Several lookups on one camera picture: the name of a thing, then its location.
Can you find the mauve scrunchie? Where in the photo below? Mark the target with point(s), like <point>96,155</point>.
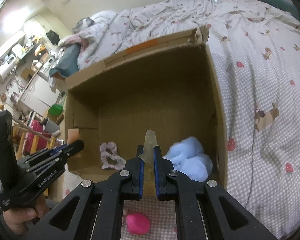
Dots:
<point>110,158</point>

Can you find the beige translucent soft piece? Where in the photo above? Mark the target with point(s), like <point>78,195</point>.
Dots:
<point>148,153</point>

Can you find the light blue fluffy sock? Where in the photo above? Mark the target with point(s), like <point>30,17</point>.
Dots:
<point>188,157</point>

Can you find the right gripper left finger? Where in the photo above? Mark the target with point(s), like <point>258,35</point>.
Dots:
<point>134,185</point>

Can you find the wooden chair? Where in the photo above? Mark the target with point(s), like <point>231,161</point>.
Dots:
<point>21,130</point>

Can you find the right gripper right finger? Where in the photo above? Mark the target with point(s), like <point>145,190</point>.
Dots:
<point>163,187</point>

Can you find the teal blue pillow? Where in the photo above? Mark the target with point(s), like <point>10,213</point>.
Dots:
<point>67,64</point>

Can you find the white washing machine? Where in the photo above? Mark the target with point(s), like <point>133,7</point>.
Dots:
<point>43,70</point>

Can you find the bright pink soft ball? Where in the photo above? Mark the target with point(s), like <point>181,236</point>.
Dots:
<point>137,224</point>

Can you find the brown cardboard box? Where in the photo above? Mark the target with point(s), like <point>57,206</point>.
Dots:
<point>168,85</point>

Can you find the person's left hand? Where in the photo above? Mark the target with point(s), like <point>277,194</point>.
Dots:
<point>16,218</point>

